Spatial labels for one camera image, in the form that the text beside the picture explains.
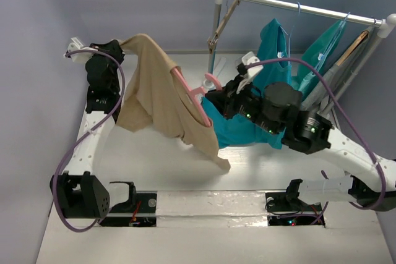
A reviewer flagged pink plastic hanger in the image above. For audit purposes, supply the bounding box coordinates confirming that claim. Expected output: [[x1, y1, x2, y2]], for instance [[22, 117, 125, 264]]
[[171, 67, 222, 127]]

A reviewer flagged beige t shirt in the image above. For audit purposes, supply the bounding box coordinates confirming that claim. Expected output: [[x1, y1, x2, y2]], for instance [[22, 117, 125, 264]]
[[116, 33, 230, 171]]

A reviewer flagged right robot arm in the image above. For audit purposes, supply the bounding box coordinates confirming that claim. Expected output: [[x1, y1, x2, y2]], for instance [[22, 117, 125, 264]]
[[205, 75, 395, 212]]

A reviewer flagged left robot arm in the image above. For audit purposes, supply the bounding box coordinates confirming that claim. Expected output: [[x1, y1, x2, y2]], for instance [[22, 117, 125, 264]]
[[50, 37, 125, 219]]

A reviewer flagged teal t shirt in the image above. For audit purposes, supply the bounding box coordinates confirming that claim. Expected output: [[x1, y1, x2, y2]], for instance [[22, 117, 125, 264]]
[[200, 18, 293, 150]]

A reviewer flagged beige clip hanger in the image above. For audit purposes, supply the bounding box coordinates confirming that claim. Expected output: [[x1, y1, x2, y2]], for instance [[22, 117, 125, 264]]
[[207, 0, 240, 54]]

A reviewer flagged light green t shirt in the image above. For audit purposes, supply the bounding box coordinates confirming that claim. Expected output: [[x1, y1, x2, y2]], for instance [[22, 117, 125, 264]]
[[291, 20, 347, 100]]

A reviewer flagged wooden hanger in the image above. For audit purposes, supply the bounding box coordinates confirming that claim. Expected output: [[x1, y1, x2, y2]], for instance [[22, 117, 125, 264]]
[[335, 30, 369, 66]]

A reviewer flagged grey garment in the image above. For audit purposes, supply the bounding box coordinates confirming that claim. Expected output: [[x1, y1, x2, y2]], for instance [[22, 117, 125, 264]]
[[301, 27, 374, 110]]

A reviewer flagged silver clothes rack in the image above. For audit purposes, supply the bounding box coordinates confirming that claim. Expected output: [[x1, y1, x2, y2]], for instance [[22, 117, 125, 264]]
[[202, 0, 395, 99]]

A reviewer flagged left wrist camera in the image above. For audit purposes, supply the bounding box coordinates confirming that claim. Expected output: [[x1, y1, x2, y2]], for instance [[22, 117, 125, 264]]
[[64, 37, 92, 64]]

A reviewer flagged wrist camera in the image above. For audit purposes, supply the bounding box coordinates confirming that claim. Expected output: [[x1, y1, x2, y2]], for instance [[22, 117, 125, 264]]
[[236, 51, 264, 94], [64, 37, 92, 64]]

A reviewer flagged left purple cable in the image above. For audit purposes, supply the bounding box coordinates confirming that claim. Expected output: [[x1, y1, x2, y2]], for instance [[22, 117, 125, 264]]
[[53, 49, 126, 232]]

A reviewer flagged purple cable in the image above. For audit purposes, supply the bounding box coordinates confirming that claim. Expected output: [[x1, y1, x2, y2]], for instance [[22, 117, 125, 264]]
[[53, 49, 126, 232], [247, 57, 389, 226]]

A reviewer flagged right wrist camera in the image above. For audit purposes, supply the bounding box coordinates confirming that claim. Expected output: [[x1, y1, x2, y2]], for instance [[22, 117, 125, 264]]
[[236, 51, 264, 94]]

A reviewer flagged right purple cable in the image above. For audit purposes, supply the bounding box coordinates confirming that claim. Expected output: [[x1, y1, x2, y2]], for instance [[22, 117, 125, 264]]
[[247, 57, 389, 226]]

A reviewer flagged blue wire hanger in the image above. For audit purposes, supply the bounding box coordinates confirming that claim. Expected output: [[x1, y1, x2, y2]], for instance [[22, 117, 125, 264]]
[[313, 12, 350, 72], [275, 2, 301, 59]]

